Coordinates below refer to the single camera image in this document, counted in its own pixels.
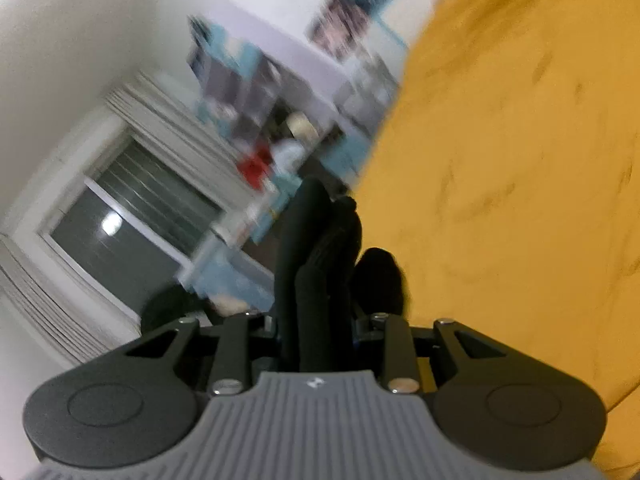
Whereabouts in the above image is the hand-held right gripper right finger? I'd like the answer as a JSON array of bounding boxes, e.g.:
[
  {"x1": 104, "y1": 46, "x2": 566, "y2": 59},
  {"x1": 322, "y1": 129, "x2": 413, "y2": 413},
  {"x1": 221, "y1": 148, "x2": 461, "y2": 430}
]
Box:
[{"x1": 351, "y1": 312, "x2": 507, "y2": 395}]

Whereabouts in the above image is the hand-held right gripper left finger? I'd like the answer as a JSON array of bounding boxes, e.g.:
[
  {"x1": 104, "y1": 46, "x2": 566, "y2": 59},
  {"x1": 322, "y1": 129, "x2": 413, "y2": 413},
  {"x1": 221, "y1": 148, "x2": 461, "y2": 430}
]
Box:
[{"x1": 125, "y1": 311, "x2": 277, "y2": 396}]

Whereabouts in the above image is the black cloth garment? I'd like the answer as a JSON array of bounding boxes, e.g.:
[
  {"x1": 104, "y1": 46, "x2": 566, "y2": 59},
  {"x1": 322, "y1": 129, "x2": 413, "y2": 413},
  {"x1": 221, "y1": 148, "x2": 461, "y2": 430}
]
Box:
[{"x1": 274, "y1": 176, "x2": 412, "y2": 374}]

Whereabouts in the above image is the glass window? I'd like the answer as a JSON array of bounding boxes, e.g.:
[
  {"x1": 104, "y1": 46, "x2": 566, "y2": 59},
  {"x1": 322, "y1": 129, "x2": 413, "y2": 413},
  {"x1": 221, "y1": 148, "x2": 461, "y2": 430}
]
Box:
[{"x1": 36, "y1": 135, "x2": 227, "y2": 312}]

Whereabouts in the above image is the red object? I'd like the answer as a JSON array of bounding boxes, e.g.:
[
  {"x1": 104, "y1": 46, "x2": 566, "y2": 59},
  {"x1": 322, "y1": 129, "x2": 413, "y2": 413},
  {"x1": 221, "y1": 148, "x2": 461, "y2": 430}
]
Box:
[{"x1": 237, "y1": 142, "x2": 274, "y2": 189}]

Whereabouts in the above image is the white pleated curtain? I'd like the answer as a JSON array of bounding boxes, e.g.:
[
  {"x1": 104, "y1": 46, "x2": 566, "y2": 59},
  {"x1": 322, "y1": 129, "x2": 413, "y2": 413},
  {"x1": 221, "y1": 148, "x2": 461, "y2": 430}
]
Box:
[
  {"x1": 0, "y1": 234, "x2": 142, "y2": 367},
  {"x1": 104, "y1": 71, "x2": 262, "y2": 202}
]

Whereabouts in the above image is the yellow bed sheet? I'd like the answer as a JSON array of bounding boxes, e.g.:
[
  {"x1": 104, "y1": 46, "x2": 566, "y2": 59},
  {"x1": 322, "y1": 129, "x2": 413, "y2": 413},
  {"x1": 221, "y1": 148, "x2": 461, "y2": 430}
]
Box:
[{"x1": 350, "y1": 0, "x2": 640, "y2": 480}]

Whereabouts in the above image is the blue white shelf unit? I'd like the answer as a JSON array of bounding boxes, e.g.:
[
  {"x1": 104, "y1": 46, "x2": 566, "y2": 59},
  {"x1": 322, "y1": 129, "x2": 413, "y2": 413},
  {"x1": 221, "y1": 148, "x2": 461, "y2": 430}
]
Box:
[{"x1": 186, "y1": 0, "x2": 402, "y2": 213}]

